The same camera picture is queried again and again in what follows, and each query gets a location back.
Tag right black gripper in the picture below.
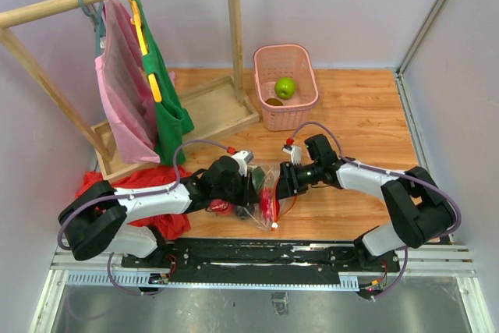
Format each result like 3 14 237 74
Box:
270 161 321 201

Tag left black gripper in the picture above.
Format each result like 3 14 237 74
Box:
213 169 261 207

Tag red fake pepper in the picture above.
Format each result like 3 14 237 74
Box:
260 187 274 222

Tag dark green fake vegetable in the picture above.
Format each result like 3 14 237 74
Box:
251 167 266 191

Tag clear zip top bag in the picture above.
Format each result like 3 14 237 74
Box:
206 165 296 232

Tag light green fake apple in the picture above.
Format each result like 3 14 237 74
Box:
274 77 296 100

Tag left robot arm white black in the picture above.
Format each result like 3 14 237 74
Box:
58 151 259 267

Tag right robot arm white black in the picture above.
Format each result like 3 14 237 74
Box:
275 134 458 271

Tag dark purple fake plum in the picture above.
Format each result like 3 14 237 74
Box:
234 206 254 221

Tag red fake tomato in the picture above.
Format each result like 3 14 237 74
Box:
207 200 233 215

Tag crumpled red cloth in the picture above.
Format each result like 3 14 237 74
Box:
76 165 191 240

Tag wooden clothes rack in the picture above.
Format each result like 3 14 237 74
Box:
1 0 260 181

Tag green hanging garment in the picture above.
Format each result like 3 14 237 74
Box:
133 0 194 166

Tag pink plastic basket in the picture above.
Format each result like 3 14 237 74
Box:
253 44 320 131

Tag pink hanging garment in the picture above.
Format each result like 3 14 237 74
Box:
95 0 160 164

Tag yellow clothes hanger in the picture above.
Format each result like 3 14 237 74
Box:
128 0 162 103

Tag teal clothes hanger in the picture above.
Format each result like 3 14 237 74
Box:
78 0 106 57

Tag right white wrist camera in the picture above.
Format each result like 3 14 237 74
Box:
282 143 302 165

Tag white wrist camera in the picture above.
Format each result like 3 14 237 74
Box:
282 143 302 165
231 150 254 177

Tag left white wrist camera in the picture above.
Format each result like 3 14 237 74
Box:
231 150 254 177

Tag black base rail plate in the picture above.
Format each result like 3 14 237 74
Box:
121 238 400 285

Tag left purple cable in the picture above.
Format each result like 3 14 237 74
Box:
57 139 236 296

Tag grey slotted cable duct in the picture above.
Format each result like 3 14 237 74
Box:
64 273 360 292

